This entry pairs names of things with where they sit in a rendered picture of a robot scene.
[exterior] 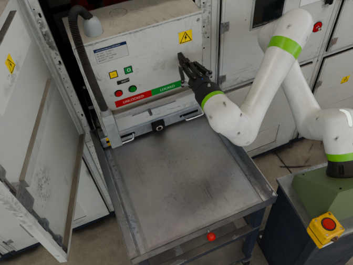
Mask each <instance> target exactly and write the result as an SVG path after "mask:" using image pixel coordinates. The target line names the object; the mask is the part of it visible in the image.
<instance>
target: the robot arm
mask: <svg viewBox="0 0 353 265"><path fill-rule="evenodd" d="M313 28H314V21H313V18H312V16H311V14H310V13H309V12H307V11H306V10H304V9H300V8H296V9H291V10H289V11H287V12H286V13H285V14H284V15H282V16H281V17H280V18H278V19H277V20H275V21H273V22H270V23H268V24H266V25H264V26H263V27H262V28H261V30H260V31H259V34H258V37H257V41H258V44H259V46H260V48H261V49H262V51H263V53H264V57H263V59H262V62H261V65H260V67H259V69H258V72H257V74H256V76H255V79H254V81H253V83H252V85H251V87H250V89H249V91H248V93H247V95H246V97H245V99H244V100H243V102H242V104H241V106H240V107H238V106H237V105H236V104H234V103H233V102H232V101H230V100H229V99H228V98H227V97H226V95H225V94H224V93H223V92H222V90H221V89H220V87H219V86H218V85H217V84H216V83H215V82H212V81H211V80H210V78H212V71H210V70H207V69H206V68H205V67H203V66H202V65H201V64H199V63H198V62H197V61H194V62H191V61H190V60H189V59H188V58H185V57H184V55H183V54H182V53H181V52H180V53H178V60H179V64H180V66H179V74H180V77H181V87H184V86H188V87H189V88H191V89H192V91H193V92H194V94H195V100H196V101H197V102H198V104H199V105H200V107H201V108H202V110H203V111H204V113H205V114H206V116H207V119H208V121H209V124H210V126H211V128H212V129H213V130H214V131H215V132H217V133H219V134H221V135H223V136H225V137H226V138H228V139H229V140H230V141H231V142H232V143H233V144H235V145H237V146H241V147H243V146H248V145H250V144H251V143H253V142H254V140H255V139H256V137H257V134H258V131H259V129H260V126H261V124H262V121H263V119H264V116H265V114H266V112H267V110H268V107H269V105H270V103H271V101H272V99H273V98H274V96H275V94H276V92H277V90H278V88H279V87H280V85H281V86H282V89H283V91H284V93H285V96H286V98H287V101H288V103H289V106H290V109H291V111H292V114H293V118H294V121H295V125H296V129H297V131H298V133H299V134H300V135H301V136H303V137H304V138H307V139H312V140H321V141H323V145H324V150H325V154H326V156H327V159H328V166H327V169H326V174H327V176H329V177H332V178H353V110H352V109H350V108H333V109H321V108H320V106H319V104H318V102H317V101H316V99H315V97H314V95H313V93H312V91H311V90H310V88H309V86H308V83H307V81H306V79H305V77H304V75H303V72H302V70H301V68H300V65H299V63H298V60H297V58H298V56H299V55H300V53H301V51H302V50H303V48H304V46H305V44H306V42H307V41H308V39H309V37H310V35H311V33H312V31H313ZM189 69H190V70H191V71H192V72H191V71H190V70H189ZM183 71H184V72H185V74H186V75H187V76H188V78H189V81H188V82H187V81H186V79H185V77H184V73H183ZM201 73H202V74H201Z"/></svg>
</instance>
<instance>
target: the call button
mask: <svg viewBox="0 0 353 265"><path fill-rule="evenodd" d="M323 225H324V227H325V228H327V229H333V228H334V227H335V223H334V222H333V221H332V220H331V219H324V220H323Z"/></svg>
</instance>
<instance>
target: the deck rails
mask: <svg viewBox="0 0 353 265"><path fill-rule="evenodd" d="M92 122H93V120H92ZM93 124H94V122H93ZM94 127H95V124H94ZM95 132H96V135H97V138H98V141H99V144H100V147H101V150H102V153H103V156H104V159H105V162H106V165H107V168H108V171H109V175H110V178H111V181H112V184H113V187H114V189H115V192H116V195H117V198H118V201H119V205H120V208H121V211H122V214H123V217H124V220H125V222H126V225H127V228H128V231H129V235H130V238H131V241H132V244H133V247H134V250H135V253H136V256H137V257H138V256H141V255H143V254H145V253H147V250H146V247H145V245H144V242H143V239H142V236H141V233H140V230H139V228H138V225H137V222H136V219H135V217H134V214H133V211H132V208H131V206H130V202H129V199H128V197H127V194H126V191H125V189H124V186H123V183H122V180H121V177H120V175H119V171H118V168H117V166H116V163H115V160H114V158H113V155H112V152H111V149H110V146H108V147H105V148H104V147H103V146H102V143H101V142H100V140H99V135H98V133H97V130H96V127H95ZM217 134H218V135H219V137H220V138H221V140H222V141H223V143H224V144H225V146H226V147H227V149H228V150H229V152H230V153H231V155H232V156H233V158H234V159H235V161H236V162H237V164H238V165H239V167H240V168H241V170H242V171H243V173H244V174H245V176H246V177H247V179H248V180H249V182H250V183H251V185H252V186H253V187H254V189H255V190H256V192H257V193H258V195H259V196H260V198H261V199H262V201H263V202H264V201H267V200H269V199H272V194H273V191H274V189H273V188H272V187H271V185H270V184H269V183H268V181H267V180H266V178H265V177H264V176H263V174H262V173H261V172H260V170H259V169H258V167H257V166H256V164H255V163H254V162H253V160H252V159H251V157H250V156H249V155H248V153H247V152H246V151H245V149H244V148H243V147H241V146H237V145H235V144H233V143H232V142H231V141H230V140H229V139H228V138H226V137H225V136H223V135H221V134H219V133H217ZM267 185H268V186H269V187H268V186H267ZM269 188H270V189H271V190H270V189H269Z"/></svg>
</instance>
